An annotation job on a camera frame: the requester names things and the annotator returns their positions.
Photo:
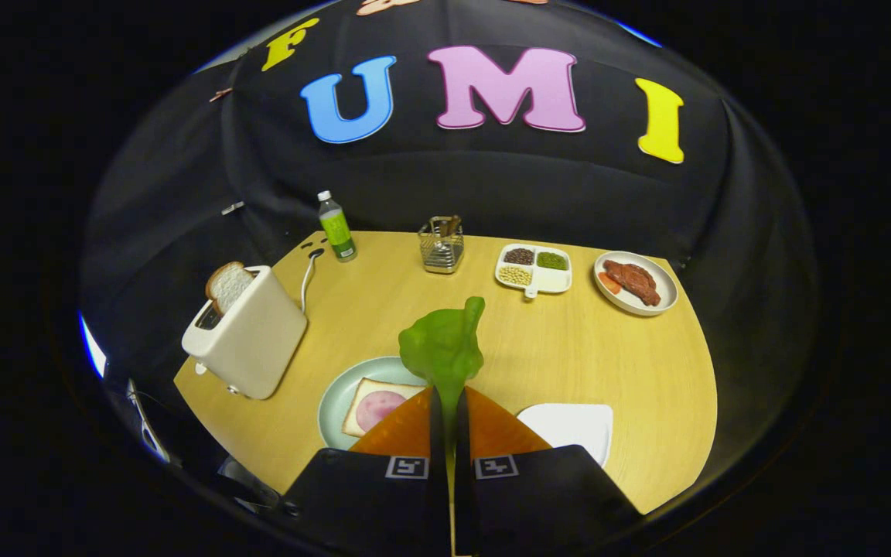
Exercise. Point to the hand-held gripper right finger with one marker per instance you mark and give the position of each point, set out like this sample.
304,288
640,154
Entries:
461,433

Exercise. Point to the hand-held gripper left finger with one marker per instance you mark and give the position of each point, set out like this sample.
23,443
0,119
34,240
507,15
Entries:
438,433

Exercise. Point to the green lettuce leaf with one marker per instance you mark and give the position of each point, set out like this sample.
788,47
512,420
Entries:
442,356

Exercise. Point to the toasted bread slice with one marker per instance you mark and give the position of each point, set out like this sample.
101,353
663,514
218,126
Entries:
227,285

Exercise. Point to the pink ham slice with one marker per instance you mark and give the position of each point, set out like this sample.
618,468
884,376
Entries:
380,406

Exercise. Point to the white bread slice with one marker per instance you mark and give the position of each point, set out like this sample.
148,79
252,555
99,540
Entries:
356,414

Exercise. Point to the pale green round plate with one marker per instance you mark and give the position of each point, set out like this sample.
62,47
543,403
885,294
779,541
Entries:
337,394

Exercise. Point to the square white plate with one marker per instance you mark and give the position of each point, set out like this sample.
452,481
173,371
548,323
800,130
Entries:
577,425

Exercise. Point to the white divided bean dish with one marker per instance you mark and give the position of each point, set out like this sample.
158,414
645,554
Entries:
554,280

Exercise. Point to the white toaster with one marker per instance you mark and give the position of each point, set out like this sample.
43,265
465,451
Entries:
252,340

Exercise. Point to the orange carrot slice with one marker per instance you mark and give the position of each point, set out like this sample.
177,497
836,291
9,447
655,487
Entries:
609,283

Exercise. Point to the green label water bottle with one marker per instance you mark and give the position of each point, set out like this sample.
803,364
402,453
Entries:
337,232

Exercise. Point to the brown meat piece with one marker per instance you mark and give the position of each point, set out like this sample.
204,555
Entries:
635,280

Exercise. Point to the round white plate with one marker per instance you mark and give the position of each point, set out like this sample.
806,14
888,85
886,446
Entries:
662,298

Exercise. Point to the black backdrop cloth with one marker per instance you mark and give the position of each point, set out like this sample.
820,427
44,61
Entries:
569,193

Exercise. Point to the white cloth clip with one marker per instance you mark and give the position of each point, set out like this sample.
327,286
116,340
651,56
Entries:
233,208

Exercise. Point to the copper cloth clip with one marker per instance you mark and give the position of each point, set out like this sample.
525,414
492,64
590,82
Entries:
221,94

